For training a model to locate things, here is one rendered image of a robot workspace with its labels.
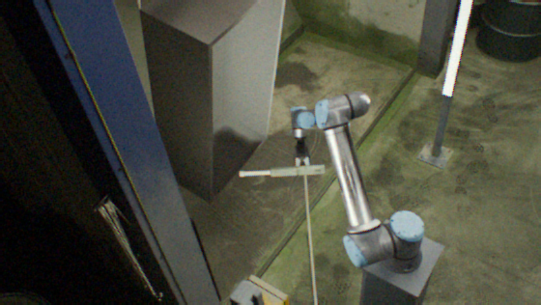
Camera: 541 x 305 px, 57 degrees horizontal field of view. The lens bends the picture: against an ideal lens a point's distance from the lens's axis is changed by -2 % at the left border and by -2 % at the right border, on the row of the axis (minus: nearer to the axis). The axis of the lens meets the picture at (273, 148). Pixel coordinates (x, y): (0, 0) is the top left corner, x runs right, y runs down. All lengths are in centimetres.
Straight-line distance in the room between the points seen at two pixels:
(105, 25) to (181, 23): 86
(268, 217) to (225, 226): 28
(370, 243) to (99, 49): 141
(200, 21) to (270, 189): 167
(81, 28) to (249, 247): 225
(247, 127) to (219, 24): 129
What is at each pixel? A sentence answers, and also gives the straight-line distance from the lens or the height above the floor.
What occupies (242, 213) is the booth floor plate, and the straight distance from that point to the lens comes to 336.
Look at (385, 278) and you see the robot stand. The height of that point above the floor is 64.
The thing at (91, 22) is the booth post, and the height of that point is 216.
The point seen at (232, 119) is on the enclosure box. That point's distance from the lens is 328.
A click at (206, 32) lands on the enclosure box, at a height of 164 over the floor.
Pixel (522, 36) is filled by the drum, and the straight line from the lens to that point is 453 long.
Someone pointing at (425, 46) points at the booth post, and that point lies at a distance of 425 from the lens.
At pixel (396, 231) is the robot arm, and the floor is 91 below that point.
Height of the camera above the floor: 274
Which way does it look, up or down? 47 degrees down
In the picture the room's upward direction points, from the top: 7 degrees counter-clockwise
